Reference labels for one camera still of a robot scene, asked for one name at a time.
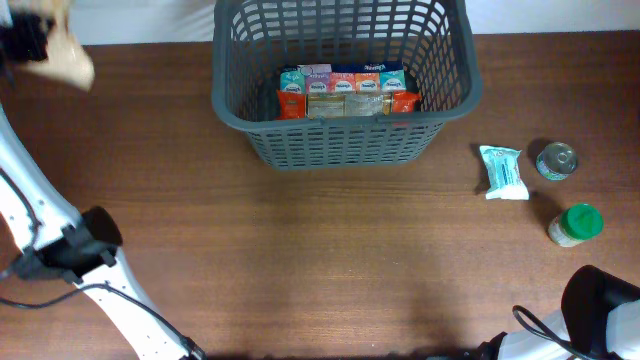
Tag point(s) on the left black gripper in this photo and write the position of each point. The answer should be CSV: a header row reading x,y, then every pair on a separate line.
x,y
35,30

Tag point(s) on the beige snack bag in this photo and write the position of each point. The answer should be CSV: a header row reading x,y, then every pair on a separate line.
x,y
67,61

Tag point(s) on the orange pasta packet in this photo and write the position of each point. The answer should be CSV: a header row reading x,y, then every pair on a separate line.
x,y
338,105

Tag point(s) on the blue cardboard box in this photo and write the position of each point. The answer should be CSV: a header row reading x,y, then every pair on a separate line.
x,y
343,78

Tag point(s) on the teal white wipes pack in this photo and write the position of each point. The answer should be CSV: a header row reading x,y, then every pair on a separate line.
x,y
503,172

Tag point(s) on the silver tin can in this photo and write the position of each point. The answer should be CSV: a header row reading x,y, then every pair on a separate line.
x,y
557,161

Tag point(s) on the green lid jar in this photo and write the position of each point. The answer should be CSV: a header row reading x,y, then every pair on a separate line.
x,y
576,225

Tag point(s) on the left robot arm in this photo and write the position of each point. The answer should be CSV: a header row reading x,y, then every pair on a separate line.
x,y
55,240

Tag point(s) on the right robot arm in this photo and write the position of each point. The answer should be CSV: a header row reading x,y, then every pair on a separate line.
x,y
598,319

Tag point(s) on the grey plastic basket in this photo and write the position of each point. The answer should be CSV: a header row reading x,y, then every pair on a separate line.
x,y
254,40

